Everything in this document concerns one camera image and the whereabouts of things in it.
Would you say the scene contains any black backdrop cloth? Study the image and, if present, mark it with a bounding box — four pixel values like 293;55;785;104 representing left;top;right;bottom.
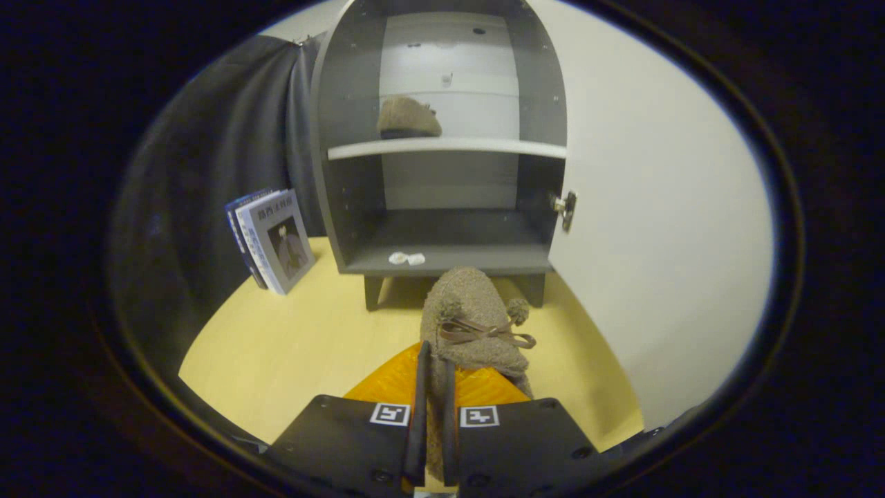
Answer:
111;35;327;388

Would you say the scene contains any white shoe cabinet door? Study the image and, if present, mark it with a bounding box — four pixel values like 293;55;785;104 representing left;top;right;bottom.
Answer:
529;0;775;433

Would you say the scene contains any metal door hinge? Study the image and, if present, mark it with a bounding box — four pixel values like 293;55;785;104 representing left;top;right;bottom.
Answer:
552;191;577;232

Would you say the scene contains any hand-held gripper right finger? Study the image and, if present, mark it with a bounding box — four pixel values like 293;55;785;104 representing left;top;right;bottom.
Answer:
442;360;602;498

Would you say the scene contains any brown fuzzy shoe with bow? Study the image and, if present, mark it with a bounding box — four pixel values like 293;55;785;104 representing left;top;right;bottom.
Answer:
420;267;537;485

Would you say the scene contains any grey cover book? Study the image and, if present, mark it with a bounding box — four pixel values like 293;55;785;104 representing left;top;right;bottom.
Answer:
236;190;317;296

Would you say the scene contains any blue cover book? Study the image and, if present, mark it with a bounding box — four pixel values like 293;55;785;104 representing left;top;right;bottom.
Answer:
225;188;277;290

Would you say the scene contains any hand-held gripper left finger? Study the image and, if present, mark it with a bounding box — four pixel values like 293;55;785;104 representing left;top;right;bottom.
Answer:
266;340;431;498

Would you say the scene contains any white cabinet shelf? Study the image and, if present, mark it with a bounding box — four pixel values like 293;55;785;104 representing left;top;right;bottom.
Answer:
327;137;568;161

